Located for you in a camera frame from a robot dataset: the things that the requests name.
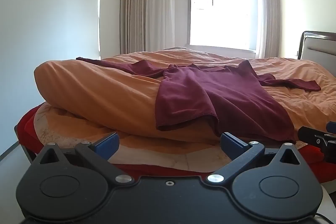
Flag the window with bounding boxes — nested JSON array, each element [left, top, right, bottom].
[[187, 0, 259, 52]]

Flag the beige curtain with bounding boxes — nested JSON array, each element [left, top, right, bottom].
[[120, 0, 191, 54], [255, 0, 281, 59]]

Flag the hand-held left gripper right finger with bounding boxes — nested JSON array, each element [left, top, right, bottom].
[[206, 132, 305, 185]]

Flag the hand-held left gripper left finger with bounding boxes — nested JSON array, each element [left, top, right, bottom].
[[34, 132, 134, 185]]

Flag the orange duvet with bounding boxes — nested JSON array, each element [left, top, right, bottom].
[[34, 49, 336, 144]]

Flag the maroon long-sleeve shirt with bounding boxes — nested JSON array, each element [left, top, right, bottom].
[[76, 57, 322, 143]]

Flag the padded bed headboard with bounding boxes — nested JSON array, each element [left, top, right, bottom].
[[297, 31, 336, 60]]

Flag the bed with red sheet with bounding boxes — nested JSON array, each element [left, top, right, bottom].
[[17, 102, 336, 182]]

